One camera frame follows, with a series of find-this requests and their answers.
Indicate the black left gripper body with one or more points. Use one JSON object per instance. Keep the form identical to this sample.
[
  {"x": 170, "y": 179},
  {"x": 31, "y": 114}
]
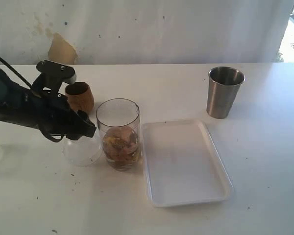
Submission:
[{"x": 54, "y": 118}]

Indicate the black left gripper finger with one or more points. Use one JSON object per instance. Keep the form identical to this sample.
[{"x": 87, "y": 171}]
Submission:
[{"x": 83, "y": 127}]

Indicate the clear plastic dome lid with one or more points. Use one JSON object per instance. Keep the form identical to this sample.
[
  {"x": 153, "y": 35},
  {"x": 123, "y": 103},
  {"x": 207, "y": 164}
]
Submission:
[{"x": 84, "y": 151}]

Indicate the round brown wooden cup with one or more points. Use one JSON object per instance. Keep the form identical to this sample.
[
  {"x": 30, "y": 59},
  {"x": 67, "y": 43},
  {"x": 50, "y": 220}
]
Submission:
[{"x": 80, "y": 97}]

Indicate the brown wooden blocks pile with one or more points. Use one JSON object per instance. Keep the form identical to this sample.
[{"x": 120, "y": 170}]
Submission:
[{"x": 121, "y": 147}]

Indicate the stainless steel tumbler cup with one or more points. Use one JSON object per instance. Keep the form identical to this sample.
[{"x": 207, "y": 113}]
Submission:
[{"x": 224, "y": 83}]

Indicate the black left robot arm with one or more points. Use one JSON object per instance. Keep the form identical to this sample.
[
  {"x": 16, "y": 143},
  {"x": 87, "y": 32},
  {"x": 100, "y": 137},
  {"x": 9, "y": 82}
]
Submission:
[{"x": 15, "y": 103}]

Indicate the clear plastic jar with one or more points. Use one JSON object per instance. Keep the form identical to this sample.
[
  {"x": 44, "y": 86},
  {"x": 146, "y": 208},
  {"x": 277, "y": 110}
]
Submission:
[{"x": 116, "y": 113}]

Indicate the white rectangular plastic tray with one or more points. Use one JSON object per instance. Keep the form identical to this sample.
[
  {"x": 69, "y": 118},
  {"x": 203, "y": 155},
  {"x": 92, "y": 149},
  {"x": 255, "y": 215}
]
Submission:
[{"x": 182, "y": 165}]

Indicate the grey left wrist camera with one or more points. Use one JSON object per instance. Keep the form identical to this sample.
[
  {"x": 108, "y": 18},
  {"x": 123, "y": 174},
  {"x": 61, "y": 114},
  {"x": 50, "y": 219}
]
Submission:
[{"x": 52, "y": 75}]

